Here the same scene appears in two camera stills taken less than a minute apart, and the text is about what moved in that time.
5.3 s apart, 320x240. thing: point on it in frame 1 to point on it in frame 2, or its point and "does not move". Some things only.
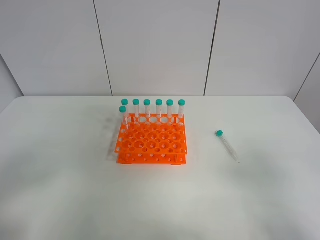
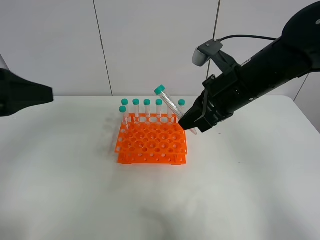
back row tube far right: (181, 104) does not move
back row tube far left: (125, 102) does not move
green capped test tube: (219, 133) to (174, 108)
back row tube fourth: (159, 102) does not move
